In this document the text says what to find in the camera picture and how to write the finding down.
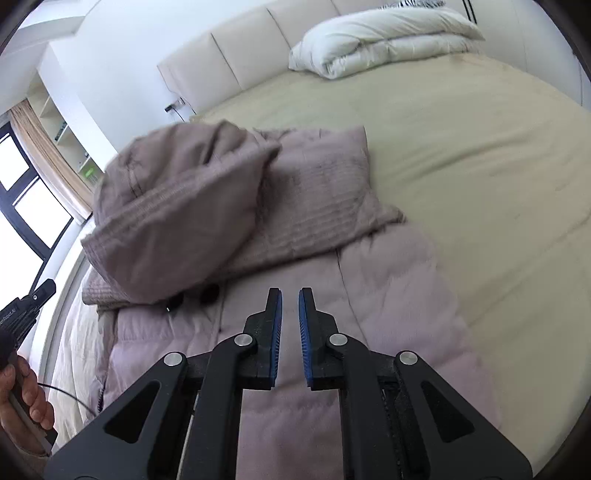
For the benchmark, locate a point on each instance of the black framed window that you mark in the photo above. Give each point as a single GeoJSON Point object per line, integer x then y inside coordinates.
{"type": "Point", "coordinates": [32, 211]}

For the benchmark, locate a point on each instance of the cream upholstered headboard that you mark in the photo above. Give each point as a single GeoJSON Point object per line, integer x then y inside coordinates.
{"type": "Point", "coordinates": [247, 50]}

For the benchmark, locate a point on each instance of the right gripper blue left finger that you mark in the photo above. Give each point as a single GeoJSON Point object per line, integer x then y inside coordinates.
{"type": "Point", "coordinates": [259, 370]}

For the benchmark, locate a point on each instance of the white wardrobe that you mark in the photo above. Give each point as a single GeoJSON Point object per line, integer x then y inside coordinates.
{"type": "Point", "coordinates": [520, 33]}

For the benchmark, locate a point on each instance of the wall power socket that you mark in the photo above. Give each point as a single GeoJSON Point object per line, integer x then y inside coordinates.
{"type": "Point", "coordinates": [179, 102]}

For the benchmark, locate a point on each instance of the white folded duvet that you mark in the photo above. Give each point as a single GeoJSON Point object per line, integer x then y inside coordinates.
{"type": "Point", "coordinates": [357, 42]}

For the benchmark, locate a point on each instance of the white wall shelf unit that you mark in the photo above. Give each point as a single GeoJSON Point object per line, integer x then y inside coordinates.
{"type": "Point", "coordinates": [58, 130]}

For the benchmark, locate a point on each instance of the beige bed sheet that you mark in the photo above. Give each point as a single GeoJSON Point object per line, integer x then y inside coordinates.
{"type": "Point", "coordinates": [488, 279]}

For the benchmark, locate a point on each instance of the green box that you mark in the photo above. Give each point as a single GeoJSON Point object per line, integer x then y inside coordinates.
{"type": "Point", "coordinates": [91, 174]}

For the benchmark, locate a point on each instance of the beige curtain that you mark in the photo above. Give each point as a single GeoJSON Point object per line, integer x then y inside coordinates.
{"type": "Point", "coordinates": [61, 179]}

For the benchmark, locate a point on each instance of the zebra print pillow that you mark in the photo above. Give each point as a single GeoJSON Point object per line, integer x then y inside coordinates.
{"type": "Point", "coordinates": [431, 4]}

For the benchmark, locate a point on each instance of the mauve hooded puffer coat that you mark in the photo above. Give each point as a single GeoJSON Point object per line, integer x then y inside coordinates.
{"type": "Point", "coordinates": [196, 222]}

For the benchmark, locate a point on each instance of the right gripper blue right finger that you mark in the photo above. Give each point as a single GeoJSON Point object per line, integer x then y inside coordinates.
{"type": "Point", "coordinates": [321, 368]}

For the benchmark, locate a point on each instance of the person's left hand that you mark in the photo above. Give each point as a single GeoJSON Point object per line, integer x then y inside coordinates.
{"type": "Point", "coordinates": [41, 411]}

